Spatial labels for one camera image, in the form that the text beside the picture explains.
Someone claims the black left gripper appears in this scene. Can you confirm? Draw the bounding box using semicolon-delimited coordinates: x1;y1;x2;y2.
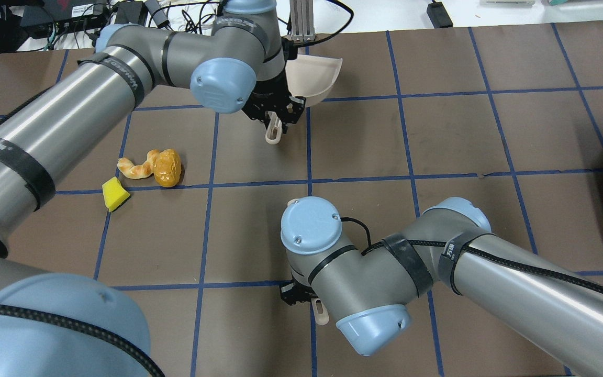
242;73;305;124

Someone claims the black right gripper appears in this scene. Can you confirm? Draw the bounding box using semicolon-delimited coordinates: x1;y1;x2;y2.
280;272;319;306

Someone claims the beige plastic dustpan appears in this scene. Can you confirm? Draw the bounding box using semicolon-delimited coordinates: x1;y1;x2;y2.
265;54;343;145

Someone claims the curved bread crust piece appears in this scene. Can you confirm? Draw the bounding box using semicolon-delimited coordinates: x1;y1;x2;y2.
117;149;161;180

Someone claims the yellow sponge piece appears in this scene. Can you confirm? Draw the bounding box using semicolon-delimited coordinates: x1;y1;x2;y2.
102;177;131;213

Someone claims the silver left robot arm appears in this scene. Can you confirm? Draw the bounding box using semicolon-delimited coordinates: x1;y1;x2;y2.
0;1;286;376

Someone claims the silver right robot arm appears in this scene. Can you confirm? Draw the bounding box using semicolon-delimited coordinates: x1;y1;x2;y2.
280;196;603;376

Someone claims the black power adapter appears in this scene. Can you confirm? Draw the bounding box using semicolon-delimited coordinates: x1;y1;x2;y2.
426;1;454;29

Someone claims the aluminium frame post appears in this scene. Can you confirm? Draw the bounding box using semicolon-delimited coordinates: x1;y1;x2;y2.
288;0;316;43

